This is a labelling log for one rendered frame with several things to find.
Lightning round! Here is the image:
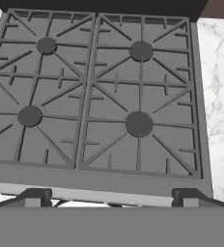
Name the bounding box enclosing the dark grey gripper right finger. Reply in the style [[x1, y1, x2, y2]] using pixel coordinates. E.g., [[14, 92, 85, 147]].
[[171, 187, 224, 208]]

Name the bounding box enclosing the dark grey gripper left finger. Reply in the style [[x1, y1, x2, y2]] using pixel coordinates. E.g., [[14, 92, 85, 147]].
[[0, 187, 53, 208]]

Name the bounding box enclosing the grey gas hob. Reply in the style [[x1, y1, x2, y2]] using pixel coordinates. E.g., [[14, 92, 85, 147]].
[[0, 0, 214, 208]]

